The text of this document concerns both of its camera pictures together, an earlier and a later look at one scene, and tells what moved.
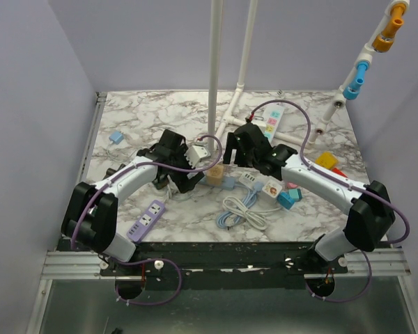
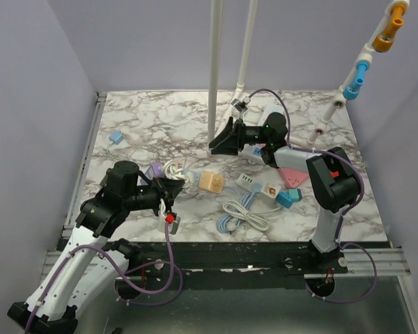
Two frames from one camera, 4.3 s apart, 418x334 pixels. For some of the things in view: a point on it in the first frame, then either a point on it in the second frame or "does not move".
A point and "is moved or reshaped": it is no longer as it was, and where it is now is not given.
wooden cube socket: [214, 175] is moved or reshaped
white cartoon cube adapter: [272, 188] does not move
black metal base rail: [228, 265] does not move
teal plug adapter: [296, 194] does not move
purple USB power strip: [146, 221] is moved or reshaped
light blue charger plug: [116, 137] does not move
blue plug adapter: [285, 200] does not move
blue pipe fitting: [352, 92] does not move
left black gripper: [183, 181] -> [166, 189]
